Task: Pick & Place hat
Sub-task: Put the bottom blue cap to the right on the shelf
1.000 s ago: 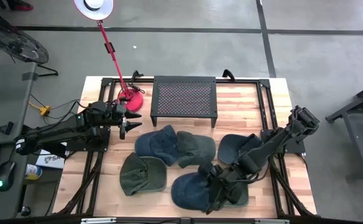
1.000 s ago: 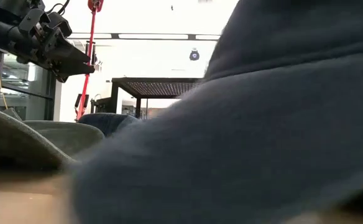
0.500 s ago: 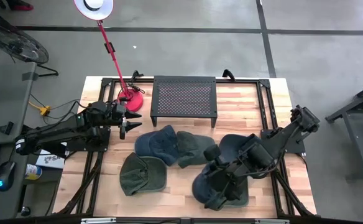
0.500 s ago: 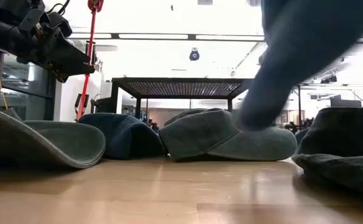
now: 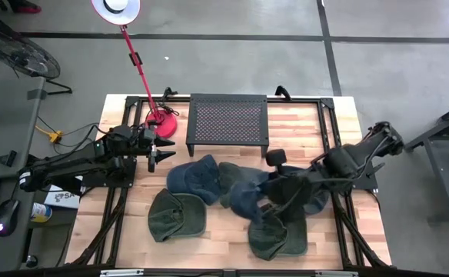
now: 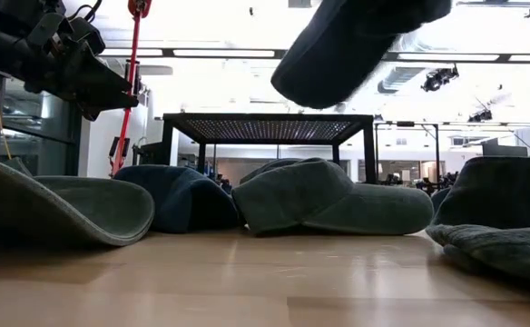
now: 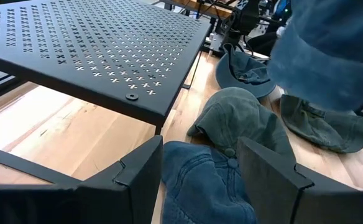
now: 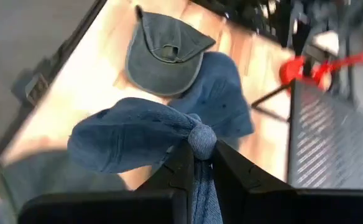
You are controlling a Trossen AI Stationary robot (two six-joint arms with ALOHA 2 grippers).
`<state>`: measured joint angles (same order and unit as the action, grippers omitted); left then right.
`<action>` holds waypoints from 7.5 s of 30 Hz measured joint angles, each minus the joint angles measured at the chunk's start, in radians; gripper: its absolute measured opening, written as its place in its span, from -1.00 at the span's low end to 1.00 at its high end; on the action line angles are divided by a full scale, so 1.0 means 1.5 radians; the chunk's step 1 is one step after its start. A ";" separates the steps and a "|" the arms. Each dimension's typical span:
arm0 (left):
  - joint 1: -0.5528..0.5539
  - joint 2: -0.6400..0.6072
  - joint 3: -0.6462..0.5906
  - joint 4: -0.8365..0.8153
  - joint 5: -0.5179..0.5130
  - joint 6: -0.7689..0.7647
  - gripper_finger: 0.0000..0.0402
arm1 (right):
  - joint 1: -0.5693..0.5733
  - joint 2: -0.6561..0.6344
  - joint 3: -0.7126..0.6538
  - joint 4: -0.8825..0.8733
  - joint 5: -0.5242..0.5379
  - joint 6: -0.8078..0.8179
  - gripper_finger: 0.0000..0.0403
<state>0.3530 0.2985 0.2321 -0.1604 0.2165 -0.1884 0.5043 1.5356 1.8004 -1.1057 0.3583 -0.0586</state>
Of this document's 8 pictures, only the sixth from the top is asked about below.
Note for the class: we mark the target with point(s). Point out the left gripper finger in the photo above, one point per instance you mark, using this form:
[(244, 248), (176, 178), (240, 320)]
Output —
[(90, 112), (101, 84)]

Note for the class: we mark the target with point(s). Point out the green washed baseball cap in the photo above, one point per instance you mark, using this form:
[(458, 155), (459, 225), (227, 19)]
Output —
[(301, 195), (65, 204), (496, 195)]

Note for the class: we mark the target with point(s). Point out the red desk lamp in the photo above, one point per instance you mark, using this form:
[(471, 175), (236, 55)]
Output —
[(132, 63)]

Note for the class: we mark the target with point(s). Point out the dark glass partition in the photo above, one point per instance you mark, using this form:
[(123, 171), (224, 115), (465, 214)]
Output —
[(42, 118)]

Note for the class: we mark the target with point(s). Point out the black perforated metal rack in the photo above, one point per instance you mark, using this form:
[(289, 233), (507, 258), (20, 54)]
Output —
[(265, 129)]

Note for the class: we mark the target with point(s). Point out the black ceiling spotlight cluster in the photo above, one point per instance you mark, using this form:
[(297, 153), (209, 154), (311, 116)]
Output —
[(437, 79), (480, 116)]

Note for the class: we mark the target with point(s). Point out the distant black robot rig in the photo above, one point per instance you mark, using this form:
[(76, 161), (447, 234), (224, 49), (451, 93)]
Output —
[(433, 184)]

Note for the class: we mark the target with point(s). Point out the black computer monitor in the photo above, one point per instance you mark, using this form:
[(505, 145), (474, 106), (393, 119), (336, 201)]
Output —
[(503, 151)]

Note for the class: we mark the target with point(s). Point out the ceiling light rail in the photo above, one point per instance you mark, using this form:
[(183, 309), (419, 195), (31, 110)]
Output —
[(224, 53)]

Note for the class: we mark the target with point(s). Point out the silver air duct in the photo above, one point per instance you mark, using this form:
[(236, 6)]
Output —
[(399, 78)]

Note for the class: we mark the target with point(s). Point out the black background frame stand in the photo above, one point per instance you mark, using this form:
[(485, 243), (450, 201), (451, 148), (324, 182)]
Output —
[(405, 123)]

